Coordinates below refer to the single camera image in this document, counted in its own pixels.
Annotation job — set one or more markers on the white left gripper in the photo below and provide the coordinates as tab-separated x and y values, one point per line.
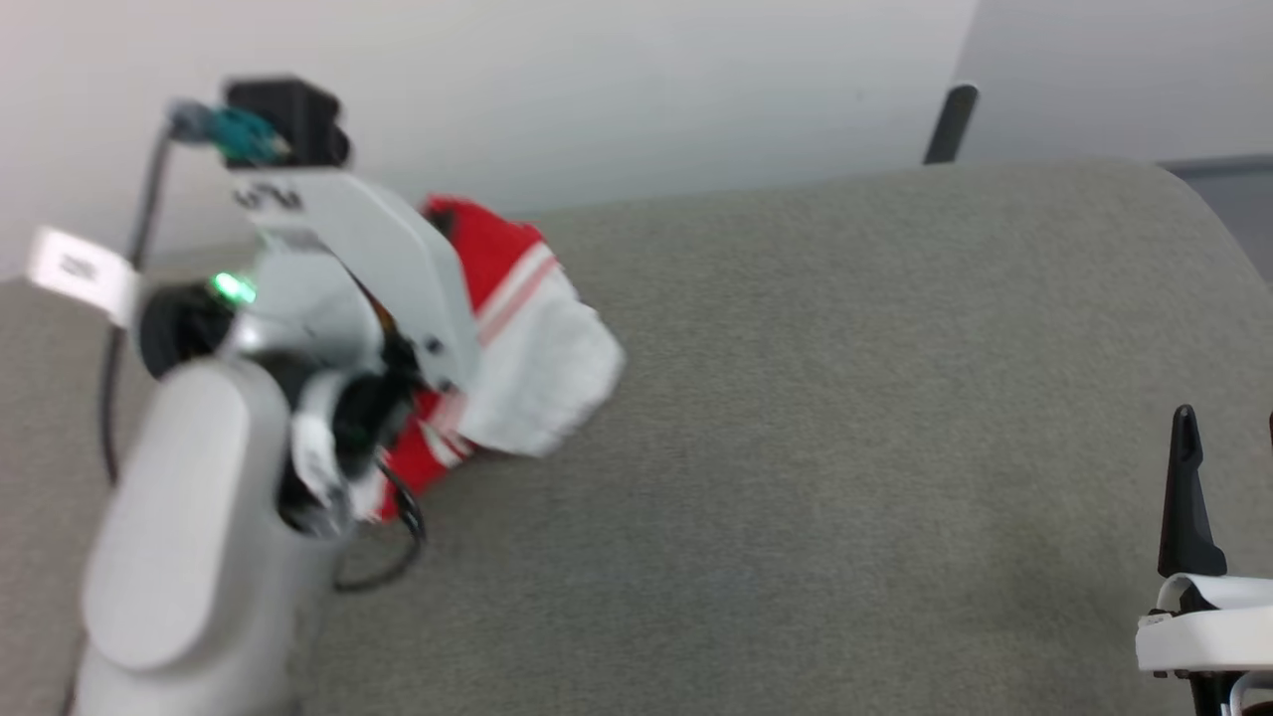
398	259

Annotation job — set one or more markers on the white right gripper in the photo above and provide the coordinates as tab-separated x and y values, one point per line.
1213	631

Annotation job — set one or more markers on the black upright pole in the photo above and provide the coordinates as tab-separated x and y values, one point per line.
950	124

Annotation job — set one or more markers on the red and white basketball jersey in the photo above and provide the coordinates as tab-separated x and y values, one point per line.
542	358

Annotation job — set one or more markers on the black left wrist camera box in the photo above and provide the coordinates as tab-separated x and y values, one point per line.
293	119

